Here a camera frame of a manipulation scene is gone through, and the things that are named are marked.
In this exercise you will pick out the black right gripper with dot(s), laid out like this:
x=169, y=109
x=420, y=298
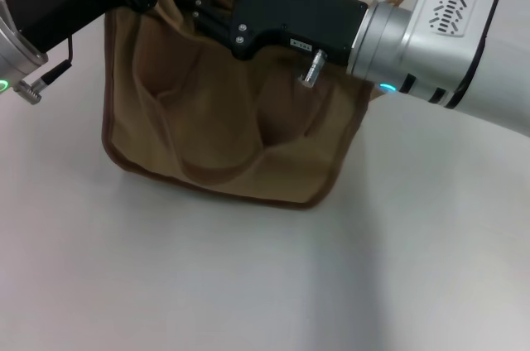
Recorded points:
x=290, y=7

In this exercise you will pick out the khaki fabric food bag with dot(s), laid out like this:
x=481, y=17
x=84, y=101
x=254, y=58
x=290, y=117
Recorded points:
x=232, y=131

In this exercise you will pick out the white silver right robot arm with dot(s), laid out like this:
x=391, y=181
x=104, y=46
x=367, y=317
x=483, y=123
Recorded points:
x=435, y=36

